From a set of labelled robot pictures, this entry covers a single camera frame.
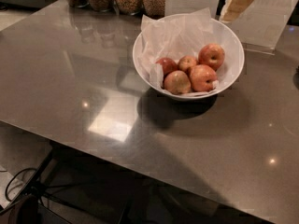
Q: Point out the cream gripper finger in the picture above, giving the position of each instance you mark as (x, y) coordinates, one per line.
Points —
(238, 2)

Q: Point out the red apple back right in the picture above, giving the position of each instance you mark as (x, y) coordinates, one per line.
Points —
(212, 55)

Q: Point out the white ceramic bowl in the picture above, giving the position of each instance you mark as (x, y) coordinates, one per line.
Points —
(232, 41)

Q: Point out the small apple middle back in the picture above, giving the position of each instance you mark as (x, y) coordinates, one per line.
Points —
(186, 62)

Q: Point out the red apple front right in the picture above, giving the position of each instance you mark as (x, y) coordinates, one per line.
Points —
(202, 78)

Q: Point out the dark red apple left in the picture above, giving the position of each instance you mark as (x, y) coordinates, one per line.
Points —
(168, 65)

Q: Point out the yellowish apple front left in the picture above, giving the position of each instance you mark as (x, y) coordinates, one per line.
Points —
(177, 82)

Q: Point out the white paper liner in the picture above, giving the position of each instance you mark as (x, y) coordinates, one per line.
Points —
(177, 34)

